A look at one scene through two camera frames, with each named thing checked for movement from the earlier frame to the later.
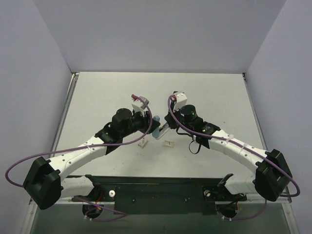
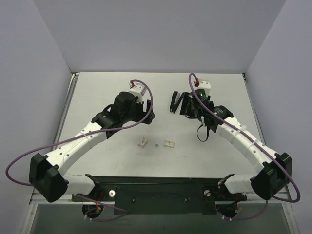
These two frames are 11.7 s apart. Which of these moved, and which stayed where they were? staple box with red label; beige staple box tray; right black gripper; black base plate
Moved: right black gripper
Stayed: black base plate; beige staple box tray; staple box with red label
